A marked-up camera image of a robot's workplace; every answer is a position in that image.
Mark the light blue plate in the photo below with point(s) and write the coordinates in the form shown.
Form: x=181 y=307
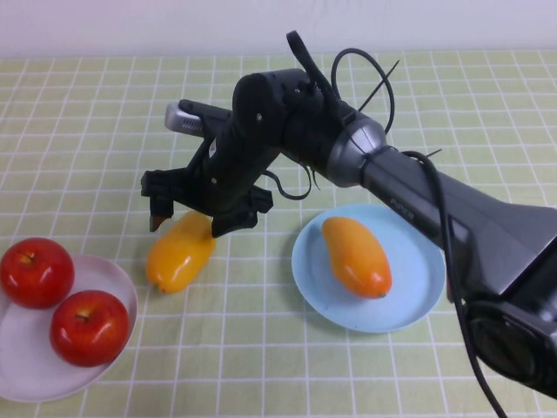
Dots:
x=313 y=287

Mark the red apple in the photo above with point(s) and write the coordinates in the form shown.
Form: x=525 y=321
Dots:
x=39 y=278
x=91 y=335

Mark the yellow mango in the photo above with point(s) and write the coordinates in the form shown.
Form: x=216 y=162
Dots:
x=178 y=261

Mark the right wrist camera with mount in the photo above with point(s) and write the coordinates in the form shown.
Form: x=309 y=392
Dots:
x=183 y=122

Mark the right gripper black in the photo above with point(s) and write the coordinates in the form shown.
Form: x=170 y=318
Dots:
x=165 y=183

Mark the green checked tablecloth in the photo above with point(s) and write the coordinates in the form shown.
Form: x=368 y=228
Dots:
x=87 y=109

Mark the black looped zip tie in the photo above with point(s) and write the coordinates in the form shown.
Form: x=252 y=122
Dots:
x=389 y=91

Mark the orange mango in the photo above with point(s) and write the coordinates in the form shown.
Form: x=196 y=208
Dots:
x=357 y=261

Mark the white plate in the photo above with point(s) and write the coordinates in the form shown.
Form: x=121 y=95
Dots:
x=26 y=361

